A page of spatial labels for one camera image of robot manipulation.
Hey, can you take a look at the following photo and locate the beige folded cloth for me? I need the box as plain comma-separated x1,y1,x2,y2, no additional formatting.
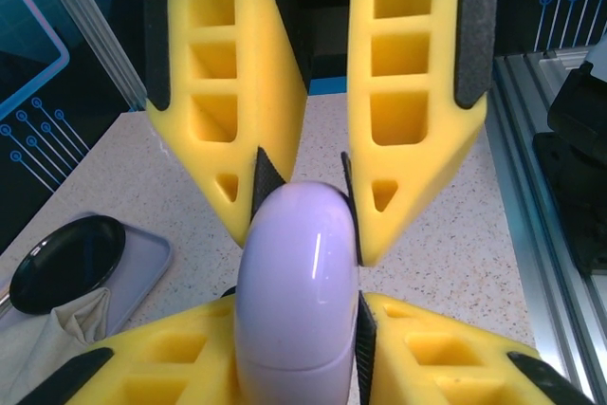
0,285,115,405

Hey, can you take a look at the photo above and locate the aluminium mounting rail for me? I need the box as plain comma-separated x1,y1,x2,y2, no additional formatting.
490,42,607,405

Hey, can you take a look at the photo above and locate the black round plate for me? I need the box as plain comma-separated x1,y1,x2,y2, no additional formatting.
8,214,127,316

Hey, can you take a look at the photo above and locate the lilac plastic tray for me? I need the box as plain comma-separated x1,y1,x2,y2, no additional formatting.
0,212,173,335

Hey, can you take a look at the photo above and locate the metal utensil handle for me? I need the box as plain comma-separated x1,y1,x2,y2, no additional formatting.
0,281,13,320

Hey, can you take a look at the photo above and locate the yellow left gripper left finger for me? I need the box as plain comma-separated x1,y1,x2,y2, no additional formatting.
16,284,241,405

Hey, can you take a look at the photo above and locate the aluminium frame post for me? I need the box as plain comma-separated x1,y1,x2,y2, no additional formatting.
45,0,148,112

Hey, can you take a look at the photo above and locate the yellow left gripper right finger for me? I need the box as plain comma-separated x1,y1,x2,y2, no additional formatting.
353,289,598,405

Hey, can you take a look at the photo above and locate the purple earbud charging case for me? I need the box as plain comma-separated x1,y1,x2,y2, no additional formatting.
234,179,360,405

